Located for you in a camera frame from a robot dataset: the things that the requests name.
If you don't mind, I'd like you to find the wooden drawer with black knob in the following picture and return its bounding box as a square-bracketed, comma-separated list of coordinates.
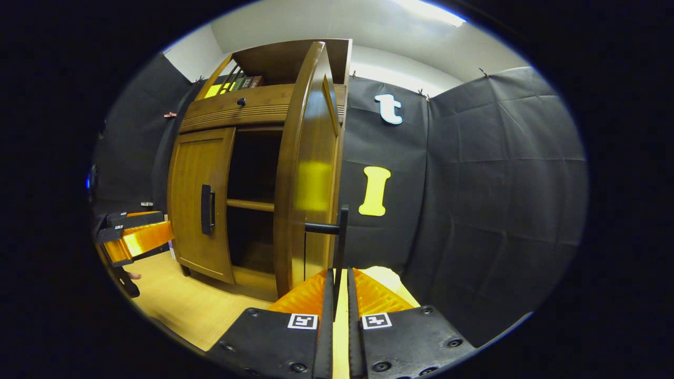
[178, 83, 294, 133]

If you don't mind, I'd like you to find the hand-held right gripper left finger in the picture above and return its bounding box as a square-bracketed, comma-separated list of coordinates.
[208, 267, 335, 379]

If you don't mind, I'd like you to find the wooden cabinet door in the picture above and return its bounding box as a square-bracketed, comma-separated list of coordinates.
[274, 41, 349, 322]
[167, 126, 236, 285]

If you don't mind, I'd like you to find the wooden double-door shoe cabinet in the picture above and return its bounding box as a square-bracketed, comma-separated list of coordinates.
[167, 38, 352, 303]

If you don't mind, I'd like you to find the ceiling light panel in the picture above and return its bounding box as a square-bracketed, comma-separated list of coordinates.
[392, 0, 468, 27]

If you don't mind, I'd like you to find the wooden inner shelf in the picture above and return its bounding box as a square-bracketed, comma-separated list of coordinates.
[226, 198, 275, 212]

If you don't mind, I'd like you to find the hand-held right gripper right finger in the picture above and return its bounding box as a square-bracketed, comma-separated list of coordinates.
[346, 267, 463, 379]

